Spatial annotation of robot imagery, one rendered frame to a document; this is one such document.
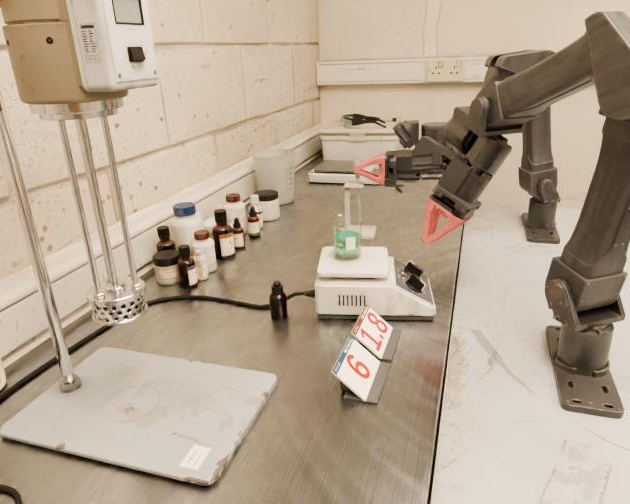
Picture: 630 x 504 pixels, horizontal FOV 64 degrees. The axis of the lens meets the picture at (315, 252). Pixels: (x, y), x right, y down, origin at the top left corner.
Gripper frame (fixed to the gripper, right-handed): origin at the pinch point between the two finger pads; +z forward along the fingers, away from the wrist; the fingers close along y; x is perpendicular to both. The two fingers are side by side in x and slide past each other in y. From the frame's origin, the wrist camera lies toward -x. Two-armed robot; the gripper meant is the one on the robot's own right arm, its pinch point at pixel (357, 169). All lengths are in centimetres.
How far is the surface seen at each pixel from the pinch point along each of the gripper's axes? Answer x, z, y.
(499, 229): 17.2, -33.9, -5.4
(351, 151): 10, 11, -74
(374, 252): 7.3, -6.3, 33.9
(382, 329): 15, -8, 48
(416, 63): -19, -14, -106
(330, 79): -14, 23, -111
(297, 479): 16, -1, 78
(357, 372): 14, -6, 61
